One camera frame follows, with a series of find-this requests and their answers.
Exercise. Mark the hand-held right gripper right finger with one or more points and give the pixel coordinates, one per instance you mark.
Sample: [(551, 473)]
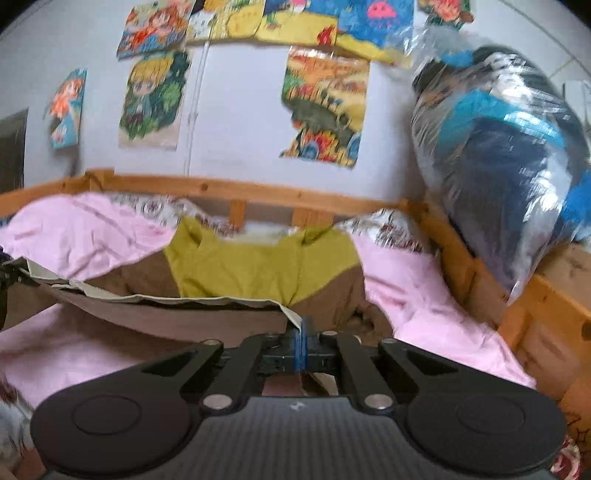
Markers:
[(341, 355)]

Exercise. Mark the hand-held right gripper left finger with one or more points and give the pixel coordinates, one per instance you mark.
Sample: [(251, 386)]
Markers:
[(258, 355)]

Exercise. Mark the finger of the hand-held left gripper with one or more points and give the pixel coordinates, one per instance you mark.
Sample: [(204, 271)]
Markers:
[(8, 286)]

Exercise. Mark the beige brown olive jacket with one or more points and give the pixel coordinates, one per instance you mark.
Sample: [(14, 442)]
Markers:
[(231, 270)]

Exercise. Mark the clear plastic bag of clothes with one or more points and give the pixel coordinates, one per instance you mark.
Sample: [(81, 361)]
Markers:
[(498, 152)]

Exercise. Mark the pink blanket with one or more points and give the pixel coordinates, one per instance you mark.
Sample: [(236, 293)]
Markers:
[(438, 300)]

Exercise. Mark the floral patterned bed sheet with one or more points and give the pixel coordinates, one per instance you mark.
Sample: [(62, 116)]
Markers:
[(397, 228)]

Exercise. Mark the orange-haired anime girl poster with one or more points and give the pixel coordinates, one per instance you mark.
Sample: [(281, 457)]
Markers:
[(67, 108)]

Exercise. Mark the blond cartoon child poster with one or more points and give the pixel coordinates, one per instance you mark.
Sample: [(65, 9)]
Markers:
[(154, 99)]

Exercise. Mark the colourful landscape poster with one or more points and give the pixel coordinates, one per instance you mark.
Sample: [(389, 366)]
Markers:
[(325, 106)]

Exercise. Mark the red-haired cartoon figures poster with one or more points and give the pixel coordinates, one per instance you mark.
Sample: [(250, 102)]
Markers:
[(154, 30)]

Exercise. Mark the blue pink jellyfish poster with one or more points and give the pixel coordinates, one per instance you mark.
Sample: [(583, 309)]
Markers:
[(376, 27)]

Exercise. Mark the yellow and blue cartoon poster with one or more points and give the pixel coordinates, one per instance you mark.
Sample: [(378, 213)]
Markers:
[(298, 23)]

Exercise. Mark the small orange cartoon poster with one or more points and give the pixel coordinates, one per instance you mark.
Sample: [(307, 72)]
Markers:
[(445, 11)]

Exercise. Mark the dark window frame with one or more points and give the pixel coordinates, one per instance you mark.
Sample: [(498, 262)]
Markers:
[(11, 152)]

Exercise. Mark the wooden bed frame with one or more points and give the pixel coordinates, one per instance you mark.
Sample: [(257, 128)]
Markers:
[(545, 323)]

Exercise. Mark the white wall pipe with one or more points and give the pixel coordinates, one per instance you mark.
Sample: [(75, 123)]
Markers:
[(196, 106)]

